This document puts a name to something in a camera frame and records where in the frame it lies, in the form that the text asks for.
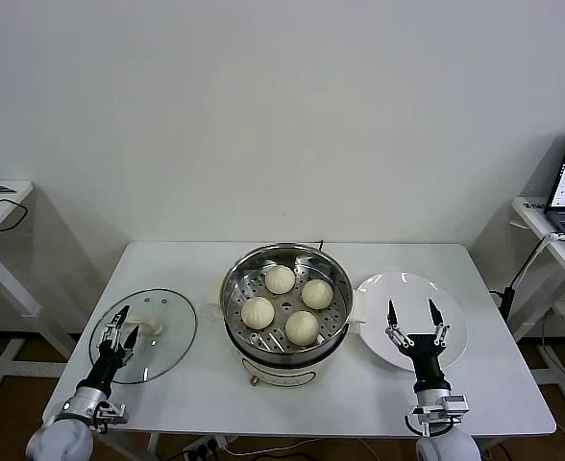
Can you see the black power adapter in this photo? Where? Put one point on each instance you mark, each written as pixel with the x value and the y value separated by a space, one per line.
pixel 507 300

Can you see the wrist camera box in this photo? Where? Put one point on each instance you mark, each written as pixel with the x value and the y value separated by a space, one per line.
pixel 114 414
pixel 453 405

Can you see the white wall socket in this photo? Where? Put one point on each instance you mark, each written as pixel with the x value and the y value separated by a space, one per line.
pixel 562 309

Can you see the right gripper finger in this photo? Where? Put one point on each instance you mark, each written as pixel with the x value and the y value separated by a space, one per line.
pixel 397 333
pixel 441 333

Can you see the white steamed baozi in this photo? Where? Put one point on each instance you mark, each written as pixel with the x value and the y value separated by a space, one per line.
pixel 317 294
pixel 302 328
pixel 257 312
pixel 280 280

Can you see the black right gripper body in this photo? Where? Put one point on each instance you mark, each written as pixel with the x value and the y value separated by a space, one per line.
pixel 426 360

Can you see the white power strip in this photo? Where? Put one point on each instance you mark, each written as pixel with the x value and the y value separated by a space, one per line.
pixel 205 446

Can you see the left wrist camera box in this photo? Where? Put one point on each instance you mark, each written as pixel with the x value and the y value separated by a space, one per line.
pixel 114 414

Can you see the white oval plate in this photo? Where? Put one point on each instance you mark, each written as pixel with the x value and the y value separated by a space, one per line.
pixel 407 298

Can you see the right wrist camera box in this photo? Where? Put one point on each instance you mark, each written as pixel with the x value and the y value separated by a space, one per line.
pixel 453 405

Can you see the white side table with laptop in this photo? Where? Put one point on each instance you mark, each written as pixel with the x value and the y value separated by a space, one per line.
pixel 532 213

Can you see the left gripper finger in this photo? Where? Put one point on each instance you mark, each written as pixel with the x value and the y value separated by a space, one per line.
pixel 130 343
pixel 112 333

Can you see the white work table leg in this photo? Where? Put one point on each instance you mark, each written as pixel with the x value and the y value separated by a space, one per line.
pixel 152 446

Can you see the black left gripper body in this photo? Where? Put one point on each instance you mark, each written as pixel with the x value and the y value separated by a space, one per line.
pixel 109 367

